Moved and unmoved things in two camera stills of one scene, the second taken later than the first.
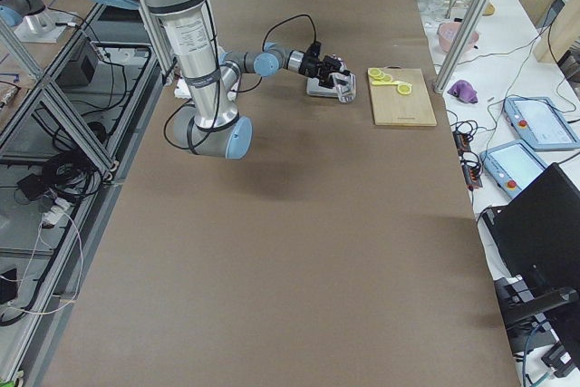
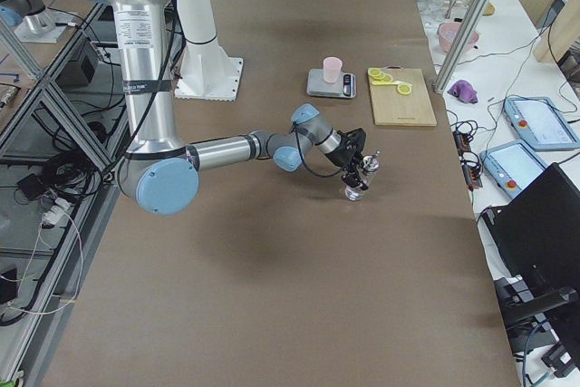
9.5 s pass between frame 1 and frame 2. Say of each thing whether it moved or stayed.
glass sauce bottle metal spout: moved
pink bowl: stayed
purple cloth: stayed
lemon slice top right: stayed
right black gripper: moved
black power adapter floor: stayed
